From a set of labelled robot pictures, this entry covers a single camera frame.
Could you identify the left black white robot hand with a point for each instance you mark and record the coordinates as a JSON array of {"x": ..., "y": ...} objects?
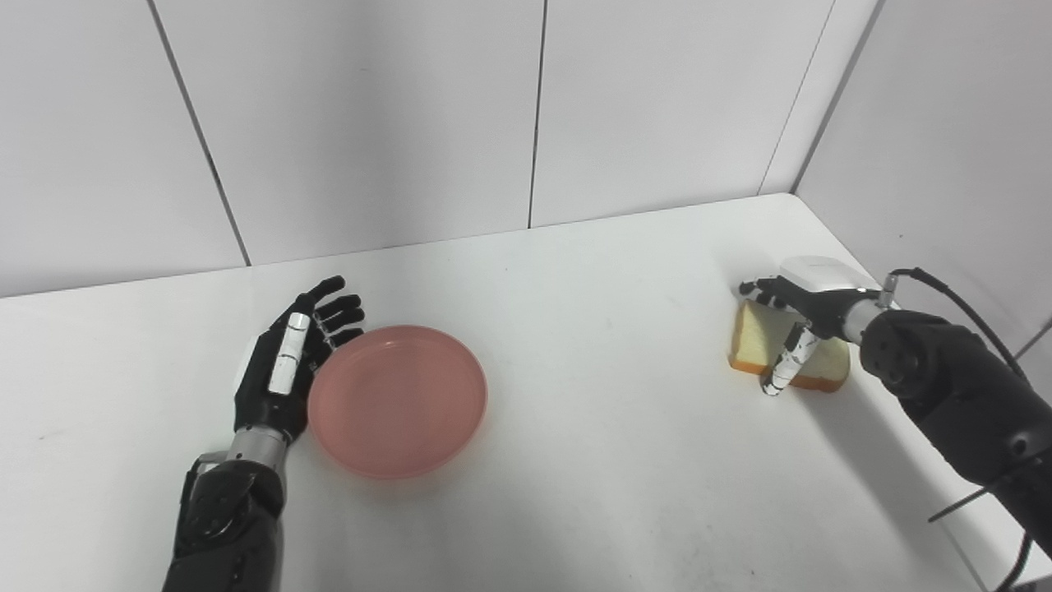
[{"x": 283, "y": 370}]

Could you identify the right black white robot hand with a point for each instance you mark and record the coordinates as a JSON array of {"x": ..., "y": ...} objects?
[{"x": 809, "y": 308}]

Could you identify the slice of bread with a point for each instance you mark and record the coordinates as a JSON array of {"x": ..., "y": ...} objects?
[{"x": 764, "y": 349}]

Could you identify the pink round plate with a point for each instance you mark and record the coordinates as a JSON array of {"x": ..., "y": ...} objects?
[{"x": 399, "y": 403}]

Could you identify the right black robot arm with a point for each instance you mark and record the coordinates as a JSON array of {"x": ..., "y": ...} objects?
[{"x": 962, "y": 395}]

